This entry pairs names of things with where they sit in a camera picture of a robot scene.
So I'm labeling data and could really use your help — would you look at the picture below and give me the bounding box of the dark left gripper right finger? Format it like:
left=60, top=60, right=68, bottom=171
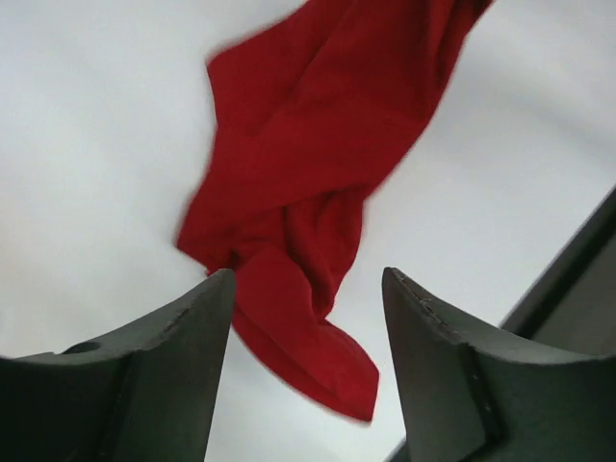
left=382, top=268, right=615, bottom=461

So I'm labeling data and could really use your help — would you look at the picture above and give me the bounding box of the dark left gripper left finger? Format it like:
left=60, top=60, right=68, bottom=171
left=1, top=269, right=235, bottom=462

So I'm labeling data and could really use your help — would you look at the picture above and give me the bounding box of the dark red t-shirt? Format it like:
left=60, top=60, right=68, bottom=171
left=177, top=1, right=487, bottom=422

